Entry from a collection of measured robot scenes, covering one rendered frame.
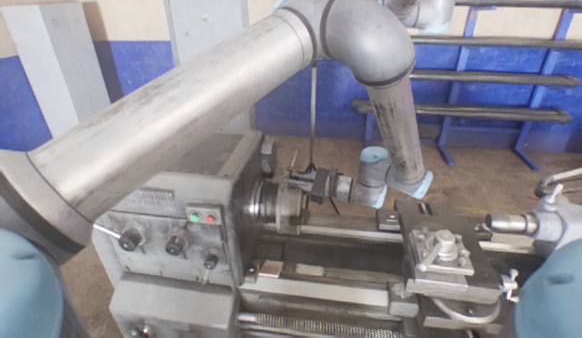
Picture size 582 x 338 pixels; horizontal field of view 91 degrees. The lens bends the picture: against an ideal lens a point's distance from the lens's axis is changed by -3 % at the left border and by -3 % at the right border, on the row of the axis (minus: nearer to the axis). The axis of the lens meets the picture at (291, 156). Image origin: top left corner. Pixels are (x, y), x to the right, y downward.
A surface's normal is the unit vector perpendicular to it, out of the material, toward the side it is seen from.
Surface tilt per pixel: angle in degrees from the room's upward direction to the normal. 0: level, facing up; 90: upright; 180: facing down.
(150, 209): 90
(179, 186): 45
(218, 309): 32
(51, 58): 90
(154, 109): 49
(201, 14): 90
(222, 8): 90
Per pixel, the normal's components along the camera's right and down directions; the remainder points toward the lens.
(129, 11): -0.15, 0.48
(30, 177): 0.63, -0.71
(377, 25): 0.11, 0.04
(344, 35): -0.45, 0.48
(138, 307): -0.08, -0.49
